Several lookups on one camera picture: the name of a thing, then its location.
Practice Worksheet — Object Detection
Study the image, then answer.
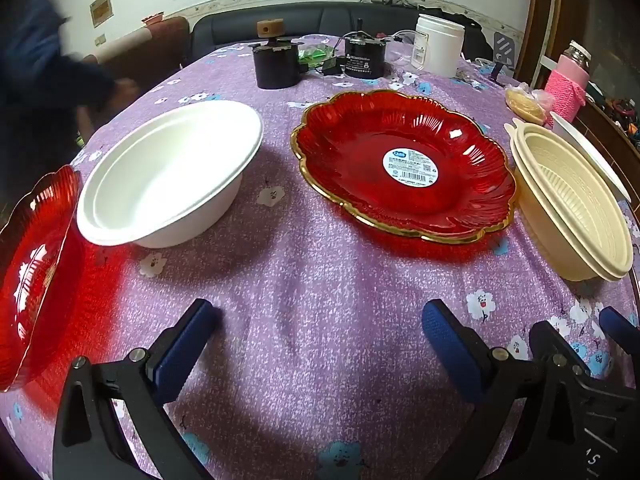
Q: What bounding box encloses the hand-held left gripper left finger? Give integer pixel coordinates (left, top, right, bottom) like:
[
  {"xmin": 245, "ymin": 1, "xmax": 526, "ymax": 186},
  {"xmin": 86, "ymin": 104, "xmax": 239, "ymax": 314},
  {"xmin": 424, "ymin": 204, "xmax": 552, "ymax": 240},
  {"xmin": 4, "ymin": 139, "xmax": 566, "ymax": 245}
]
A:
[{"xmin": 52, "ymin": 298, "xmax": 221, "ymax": 480}]

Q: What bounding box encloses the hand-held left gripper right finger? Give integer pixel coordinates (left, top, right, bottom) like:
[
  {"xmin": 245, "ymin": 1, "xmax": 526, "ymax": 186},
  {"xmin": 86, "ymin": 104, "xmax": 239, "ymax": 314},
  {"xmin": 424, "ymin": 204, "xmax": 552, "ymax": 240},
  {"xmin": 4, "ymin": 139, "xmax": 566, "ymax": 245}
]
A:
[{"xmin": 421, "ymin": 299, "xmax": 588, "ymax": 480}]

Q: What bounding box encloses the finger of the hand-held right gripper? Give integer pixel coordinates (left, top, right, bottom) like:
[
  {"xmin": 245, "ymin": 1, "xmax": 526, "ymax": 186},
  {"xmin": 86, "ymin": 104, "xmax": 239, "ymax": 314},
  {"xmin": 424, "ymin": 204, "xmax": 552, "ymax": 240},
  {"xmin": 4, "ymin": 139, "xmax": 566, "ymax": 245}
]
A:
[
  {"xmin": 599, "ymin": 306, "xmax": 640, "ymax": 358},
  {"xmin": 530, "ymin": 321, "xmax": 640, "ymax": 431}
]

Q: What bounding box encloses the large red plate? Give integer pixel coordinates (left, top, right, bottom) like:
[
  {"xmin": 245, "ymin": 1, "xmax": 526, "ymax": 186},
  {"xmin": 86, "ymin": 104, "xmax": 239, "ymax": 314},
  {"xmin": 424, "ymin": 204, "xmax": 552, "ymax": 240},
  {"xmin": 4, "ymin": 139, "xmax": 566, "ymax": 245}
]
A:
[{"xmin": 0, "ymin": 164, "xmax": 86, "ymax": 393}]

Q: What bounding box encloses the white paper bowl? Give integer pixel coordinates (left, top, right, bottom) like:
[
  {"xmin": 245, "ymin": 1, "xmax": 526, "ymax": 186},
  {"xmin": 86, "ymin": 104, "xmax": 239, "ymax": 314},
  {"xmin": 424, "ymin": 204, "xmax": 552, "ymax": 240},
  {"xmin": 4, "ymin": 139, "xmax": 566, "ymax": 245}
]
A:
[{"xmin": 76, "ymin": 100, "xmax": 265, "ymax": 249}]

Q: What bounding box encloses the gold-rimmed red plate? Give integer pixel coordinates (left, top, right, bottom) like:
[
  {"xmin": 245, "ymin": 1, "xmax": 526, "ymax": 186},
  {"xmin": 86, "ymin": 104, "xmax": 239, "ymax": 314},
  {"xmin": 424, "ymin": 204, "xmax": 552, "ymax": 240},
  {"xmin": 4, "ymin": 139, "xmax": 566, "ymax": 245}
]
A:
[{"xmin": 290, "ymin": 89, "xmax": 517, "ymax": 245}]

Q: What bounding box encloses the purple floral tablecloth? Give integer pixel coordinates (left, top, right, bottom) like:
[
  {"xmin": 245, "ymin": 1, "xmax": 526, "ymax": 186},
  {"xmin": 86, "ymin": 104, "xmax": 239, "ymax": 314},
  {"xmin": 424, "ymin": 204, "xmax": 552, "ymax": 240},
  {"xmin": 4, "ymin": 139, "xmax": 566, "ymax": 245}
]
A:
[{"xmin": 0, "ymin": 34, "xmax": 640, "ymax": 480}]

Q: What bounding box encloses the white plastic lid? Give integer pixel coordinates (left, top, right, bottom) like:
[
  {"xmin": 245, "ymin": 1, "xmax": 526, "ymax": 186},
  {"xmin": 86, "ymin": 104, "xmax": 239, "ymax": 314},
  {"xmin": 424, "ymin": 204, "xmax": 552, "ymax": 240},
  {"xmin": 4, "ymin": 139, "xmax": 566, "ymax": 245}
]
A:
[{"xmin": 549, "ymin": 111, "xmax": 632, "ymax": 202}]

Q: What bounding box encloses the bagged bread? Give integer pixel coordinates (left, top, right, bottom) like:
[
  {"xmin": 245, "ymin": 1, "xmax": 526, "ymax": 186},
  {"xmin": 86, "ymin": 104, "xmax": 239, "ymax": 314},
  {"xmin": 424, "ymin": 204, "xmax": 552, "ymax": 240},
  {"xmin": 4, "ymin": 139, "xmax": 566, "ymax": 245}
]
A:
[{"xmin": 505, "ymin": 82, "xmax": 553, "ymax": 126}]

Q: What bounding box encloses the pink sleeved bottle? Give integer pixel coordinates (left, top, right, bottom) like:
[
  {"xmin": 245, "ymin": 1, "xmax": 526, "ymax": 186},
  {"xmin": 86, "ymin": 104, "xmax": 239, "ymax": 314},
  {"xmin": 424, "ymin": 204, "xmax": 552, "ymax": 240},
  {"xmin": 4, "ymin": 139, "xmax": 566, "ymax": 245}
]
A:
[{"xmin": 545, "ymin": 41, "xmax": 593, "ymax": 123}]

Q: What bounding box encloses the grey perforated stand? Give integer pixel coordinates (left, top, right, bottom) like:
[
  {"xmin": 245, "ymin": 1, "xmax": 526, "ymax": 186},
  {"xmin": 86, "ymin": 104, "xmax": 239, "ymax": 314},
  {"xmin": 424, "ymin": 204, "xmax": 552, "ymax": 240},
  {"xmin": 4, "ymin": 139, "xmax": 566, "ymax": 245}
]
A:
[{"xmin": 491, "ymin": 30, "xmax": 518, "ymax": 86}]

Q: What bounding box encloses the black cylinder with wooden knob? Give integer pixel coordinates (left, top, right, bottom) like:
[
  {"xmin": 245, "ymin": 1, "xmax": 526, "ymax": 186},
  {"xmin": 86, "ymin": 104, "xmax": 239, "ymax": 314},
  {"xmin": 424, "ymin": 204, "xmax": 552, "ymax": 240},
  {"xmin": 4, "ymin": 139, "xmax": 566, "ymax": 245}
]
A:
[{"xmin": 251, "ymin": 19, "xmax": 301, "ymax": 90}]

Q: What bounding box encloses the white plastic jar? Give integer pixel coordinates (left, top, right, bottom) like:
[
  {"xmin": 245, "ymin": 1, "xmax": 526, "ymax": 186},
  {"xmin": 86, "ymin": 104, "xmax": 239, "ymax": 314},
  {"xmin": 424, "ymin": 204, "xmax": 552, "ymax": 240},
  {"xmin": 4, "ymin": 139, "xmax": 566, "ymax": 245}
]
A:
[{"xmin": 411, "ymin": 13, "xmax": 463, "ymax": 76}]

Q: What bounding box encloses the black electric motor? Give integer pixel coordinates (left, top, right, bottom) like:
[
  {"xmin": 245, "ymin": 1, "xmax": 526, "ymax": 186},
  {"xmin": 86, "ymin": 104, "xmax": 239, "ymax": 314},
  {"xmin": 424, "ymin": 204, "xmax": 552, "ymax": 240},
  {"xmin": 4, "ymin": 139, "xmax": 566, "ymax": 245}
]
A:
[{"xmin": 341, "ymin": 30, "xmax": 387, "ymax": 81}]

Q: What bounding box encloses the brown fabric sofa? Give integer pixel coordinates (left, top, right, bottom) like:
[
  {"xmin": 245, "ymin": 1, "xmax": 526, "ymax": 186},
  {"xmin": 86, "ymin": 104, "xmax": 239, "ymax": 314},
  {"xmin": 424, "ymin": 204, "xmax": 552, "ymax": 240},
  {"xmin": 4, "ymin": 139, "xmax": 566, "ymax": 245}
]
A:
[{"xmin": 80, "ymin": 16, "xmax": 191, "ymax": 131}]

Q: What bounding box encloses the black leather sofa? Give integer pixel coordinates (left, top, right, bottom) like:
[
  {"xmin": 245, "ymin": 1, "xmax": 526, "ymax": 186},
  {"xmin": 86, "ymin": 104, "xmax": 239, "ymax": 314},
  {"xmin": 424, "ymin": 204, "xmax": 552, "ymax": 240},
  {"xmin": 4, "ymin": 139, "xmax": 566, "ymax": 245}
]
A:
[{"xmin": 192, "ymin": 1, "xmax": 501, "ymax": 61}]

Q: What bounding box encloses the green plastic packet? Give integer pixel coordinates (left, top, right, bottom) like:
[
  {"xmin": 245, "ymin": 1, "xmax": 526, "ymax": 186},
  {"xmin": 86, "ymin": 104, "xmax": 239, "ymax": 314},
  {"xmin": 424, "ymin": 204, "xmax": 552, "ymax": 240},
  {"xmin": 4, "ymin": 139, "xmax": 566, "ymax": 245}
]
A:
[{"xmin": 298, "ymin": 45, "xmax": 333, "ymax": 68}]

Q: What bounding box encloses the dark wooden cabinet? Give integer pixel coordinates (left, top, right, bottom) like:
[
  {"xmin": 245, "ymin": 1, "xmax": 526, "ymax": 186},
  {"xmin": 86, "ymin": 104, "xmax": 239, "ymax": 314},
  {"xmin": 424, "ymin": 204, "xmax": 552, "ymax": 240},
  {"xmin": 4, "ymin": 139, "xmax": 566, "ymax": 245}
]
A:
[{"xmin": 515, "ymin": 0, "xmax": 640, "ymax": 191}]

